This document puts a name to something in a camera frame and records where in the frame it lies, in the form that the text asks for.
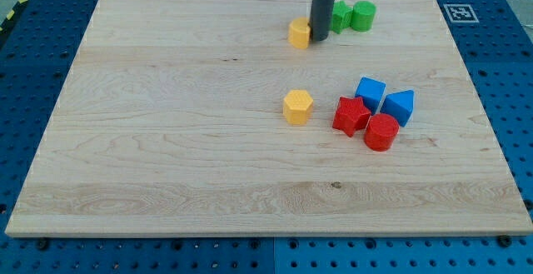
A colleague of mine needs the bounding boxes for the yellow hexagon block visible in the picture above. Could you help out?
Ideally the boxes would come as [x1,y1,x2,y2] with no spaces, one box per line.
[283,89,314,125]

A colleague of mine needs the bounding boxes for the light wooden board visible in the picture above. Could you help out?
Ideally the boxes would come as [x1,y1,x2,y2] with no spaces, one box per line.
[6,0,532,238]

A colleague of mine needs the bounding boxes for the red star block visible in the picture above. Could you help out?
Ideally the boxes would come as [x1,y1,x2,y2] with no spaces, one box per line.
[332,97,371,137]

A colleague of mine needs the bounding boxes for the yellow rounded block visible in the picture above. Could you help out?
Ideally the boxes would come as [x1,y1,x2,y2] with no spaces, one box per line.
[287,17,311,49]

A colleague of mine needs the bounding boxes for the blue cube block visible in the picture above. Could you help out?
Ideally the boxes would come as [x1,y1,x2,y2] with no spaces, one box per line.
[355,77,386,114]

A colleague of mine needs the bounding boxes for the red cylinder block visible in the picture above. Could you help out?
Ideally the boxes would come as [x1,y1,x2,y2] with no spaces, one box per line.
[364,113,400,152]

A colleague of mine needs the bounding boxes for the green star block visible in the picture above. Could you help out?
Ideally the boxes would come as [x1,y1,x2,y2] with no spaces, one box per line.
[330,1,353,34]

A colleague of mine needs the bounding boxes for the blue triangle block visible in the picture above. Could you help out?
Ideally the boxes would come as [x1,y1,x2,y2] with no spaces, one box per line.
[381,90,415,127]

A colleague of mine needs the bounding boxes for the green cylinder block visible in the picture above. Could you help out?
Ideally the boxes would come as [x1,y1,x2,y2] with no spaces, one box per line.
[351,1,376,32]

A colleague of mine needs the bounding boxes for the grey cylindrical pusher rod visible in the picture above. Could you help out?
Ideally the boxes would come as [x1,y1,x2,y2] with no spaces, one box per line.
[309,0,335,42]

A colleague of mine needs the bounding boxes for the white fiducial marker tag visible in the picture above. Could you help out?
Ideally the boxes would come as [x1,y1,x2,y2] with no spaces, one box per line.
[444,3,479,23]

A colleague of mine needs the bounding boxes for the yellow black hazard tape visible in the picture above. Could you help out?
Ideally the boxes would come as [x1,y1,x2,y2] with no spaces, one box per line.
[1,0,30,34]

